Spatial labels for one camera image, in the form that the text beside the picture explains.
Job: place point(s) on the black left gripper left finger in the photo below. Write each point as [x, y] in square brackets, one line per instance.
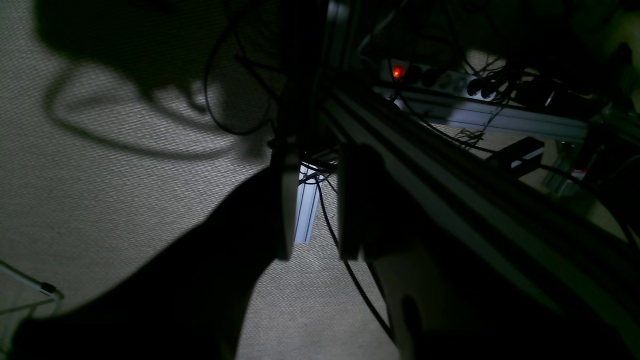
[286, 164]

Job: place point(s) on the white power strip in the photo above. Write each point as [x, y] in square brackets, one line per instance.
[422, 77]

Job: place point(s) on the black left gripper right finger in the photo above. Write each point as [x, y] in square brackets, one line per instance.
[358, 168]

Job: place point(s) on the aluminium frame rail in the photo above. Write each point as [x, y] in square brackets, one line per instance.
[540, 248]

